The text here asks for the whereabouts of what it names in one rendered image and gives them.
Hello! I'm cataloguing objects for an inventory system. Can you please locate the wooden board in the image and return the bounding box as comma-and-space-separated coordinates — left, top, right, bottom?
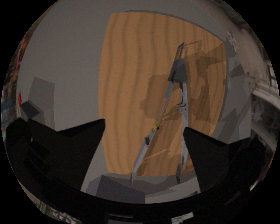
97, 12, 226, 177

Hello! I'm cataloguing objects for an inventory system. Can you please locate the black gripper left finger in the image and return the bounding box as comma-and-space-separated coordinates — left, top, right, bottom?
27, 119, 105, 191

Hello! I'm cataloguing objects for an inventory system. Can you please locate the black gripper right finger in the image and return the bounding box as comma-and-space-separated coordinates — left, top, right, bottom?
182, 127, 251, 192

